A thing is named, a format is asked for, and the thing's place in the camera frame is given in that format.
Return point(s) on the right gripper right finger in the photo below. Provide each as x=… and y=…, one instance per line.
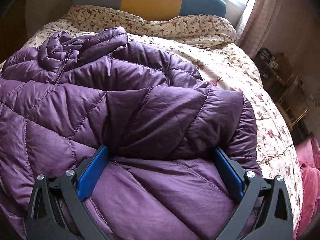
x=263, y=205

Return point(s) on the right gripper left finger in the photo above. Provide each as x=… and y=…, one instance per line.
x=56, y=208

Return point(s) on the purple quilted down jacket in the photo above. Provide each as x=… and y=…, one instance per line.
x=62, y=100

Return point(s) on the pink quilted blanket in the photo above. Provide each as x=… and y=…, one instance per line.
x=308, y=159

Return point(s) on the wooden chair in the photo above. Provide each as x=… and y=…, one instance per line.
x=293, y=106

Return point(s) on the cluttered wooden desk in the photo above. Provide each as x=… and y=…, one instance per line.
x=277, y=74

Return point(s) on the floral bed quilt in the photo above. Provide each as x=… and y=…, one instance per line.
x=228, y=67

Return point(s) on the floral pillow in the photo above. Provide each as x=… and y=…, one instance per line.
x=200, y=31

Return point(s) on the brown wooden wardrobe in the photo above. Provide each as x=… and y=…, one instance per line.
x=13, y=29

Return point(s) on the right floral curtain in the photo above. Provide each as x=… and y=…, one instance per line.
x=255, y=24

